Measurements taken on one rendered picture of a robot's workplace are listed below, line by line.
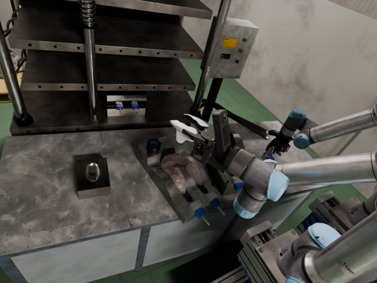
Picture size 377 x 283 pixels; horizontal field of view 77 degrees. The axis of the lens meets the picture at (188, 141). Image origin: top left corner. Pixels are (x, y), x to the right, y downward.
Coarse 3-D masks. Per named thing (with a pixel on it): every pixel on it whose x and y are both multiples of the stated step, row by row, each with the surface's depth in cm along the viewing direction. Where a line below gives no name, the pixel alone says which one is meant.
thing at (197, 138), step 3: (183, 129) 67; (183, 132) 67; (186, 132) 66; (189, 132) 66; (189, 135) 66; (192, 135) 65; (195, 135) 66; (198, 135) 66; (192, 138) 66; (195, 138) 65; (198, 138) 65; (201, 138) 65; (195, 141) 66; (198, 141) 66; (201, 141) 65; (204, 141) 66
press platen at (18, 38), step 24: (24, 0) 160; (48, 0) 170; (24, 24) 133; (48, 24) 140; (72, 24) 148; (120, 24) 165; (144, 24) 176; (168, 24) 188; (24, 48) 123; (48, 48) 127; (72, 48) 131; (96, 48) 135; (120, 48) 140; (144, 48) 144; (168, 48) 152; (192, 48) 161
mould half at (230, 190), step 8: (240, 136) 159; (240, 144) 156; (208, 168) 150; (216, 168) 140; (216, 176) 141; (224, 176) 136; (216, 184) 142; (224, 184) 133; (232, 184) 133; (224, 192) 134; (232, 192) 137
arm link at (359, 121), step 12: (372, 108) 93; (336, 120) 103; (348, 120) 98; (360, 120) 95; (372, 120) 92; (300, 132) 116; (312, 132) 110; (324, 132) 106; (336, 132) 102; (348, 132) 100; (300, 144) 113
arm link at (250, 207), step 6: (240, 192) 69; (246, 192) 65; (240, 198) 68; (246, 198) 66; (252, 198) 64; (234, 204) 72; (240, 204) 69; (246, 204) 67; (252, 204) 66; (258, 204) 65; (240, 210) 69; (246, 210) 68; (252, 210) 67; (258, 210) 68; (246, 216) 70; (252, 216) 70
